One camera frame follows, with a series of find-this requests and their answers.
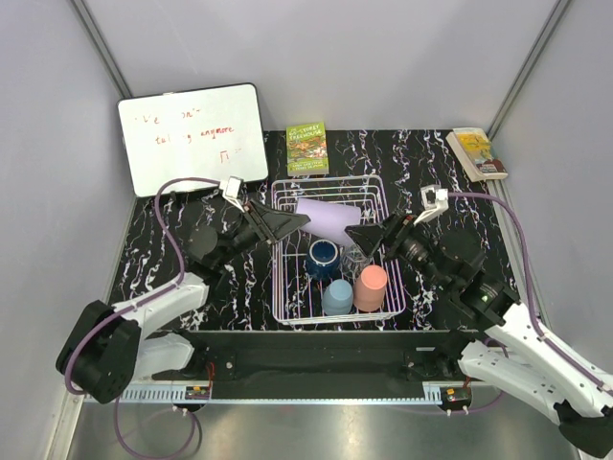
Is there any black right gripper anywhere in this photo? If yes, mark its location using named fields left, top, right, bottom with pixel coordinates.
left=344, top=209, right=452, bottom=292

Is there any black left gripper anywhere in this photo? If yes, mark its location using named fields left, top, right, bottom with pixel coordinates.
left=216, top=198, right=308, bottom=267

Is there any lavender plastic cup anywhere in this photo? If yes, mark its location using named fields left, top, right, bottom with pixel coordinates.
left=295, top=198, right=362, bottom=246

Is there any dark blue ceramic mug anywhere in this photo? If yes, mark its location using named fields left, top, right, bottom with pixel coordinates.
left=306, top=239, right=340, bottom=280

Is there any pink plastic cup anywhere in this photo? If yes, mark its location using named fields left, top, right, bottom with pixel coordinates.
left=353, top=264, right=388, bottom=312

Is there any light blue plastic cup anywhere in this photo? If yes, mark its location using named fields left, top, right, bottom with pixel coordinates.
left=322, top=279, right=353, bottom=315

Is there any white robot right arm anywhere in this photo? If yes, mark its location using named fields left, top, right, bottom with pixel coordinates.
left=346, top=215, right=612, bottom=458

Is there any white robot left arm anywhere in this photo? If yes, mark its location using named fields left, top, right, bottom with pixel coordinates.
left=56, top=200, right=310, bottom=403

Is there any black marble pattern mat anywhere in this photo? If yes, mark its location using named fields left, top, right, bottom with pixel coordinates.
left=104, top=128, right=516, bottom=332

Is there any clear glass cup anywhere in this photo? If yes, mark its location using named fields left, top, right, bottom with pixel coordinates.
left=340, top=243, right=372, bottom=281

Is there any green treehouse book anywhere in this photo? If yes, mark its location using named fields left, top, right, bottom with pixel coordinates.
left=286, top=122, right=329, bottom=177

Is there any yellow paperback book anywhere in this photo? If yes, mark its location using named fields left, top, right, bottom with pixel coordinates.
left=446, top=127, right=508, bottom=182

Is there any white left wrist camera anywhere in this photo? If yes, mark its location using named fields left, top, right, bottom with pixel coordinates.
left=218, top=176, right=245, bottom=212

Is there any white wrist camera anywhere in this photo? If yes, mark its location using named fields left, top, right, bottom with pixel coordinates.
left=218, top=176, right=245, bottom=212
left=415, top=185, right=448, bottom=225

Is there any white wire dish rack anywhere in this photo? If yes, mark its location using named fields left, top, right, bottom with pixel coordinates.
left=271, top=174, right=406, bottom=326

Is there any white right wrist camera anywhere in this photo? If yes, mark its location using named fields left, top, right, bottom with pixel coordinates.
left=415, top=185, right=448, bottom=225

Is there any white whiteboard with black frame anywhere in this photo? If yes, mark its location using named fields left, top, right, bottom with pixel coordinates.
left=117, top=83, right=269, bottom=197

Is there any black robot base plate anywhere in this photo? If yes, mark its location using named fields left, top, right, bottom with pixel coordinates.
left=155, top=331, right=478, bottom=403

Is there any white slotted cable duct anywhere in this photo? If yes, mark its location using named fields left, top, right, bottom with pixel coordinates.
left=120, top=384, right=211, bottom=404

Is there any purple floor cable left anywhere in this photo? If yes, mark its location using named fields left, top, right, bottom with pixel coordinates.
left=114, top=400, right=202, bottom=459

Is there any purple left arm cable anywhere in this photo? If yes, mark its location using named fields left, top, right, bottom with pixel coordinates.
left=63, top=176, right=226, bottom=396

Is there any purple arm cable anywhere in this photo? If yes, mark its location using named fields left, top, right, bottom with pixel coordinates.
left=63, top=176, right=226, bottom=396
left=444, top=191, right=613, bottom=397

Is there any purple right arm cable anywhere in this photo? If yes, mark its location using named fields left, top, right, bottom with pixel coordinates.
left=444, top=191, right=613, bottom=397

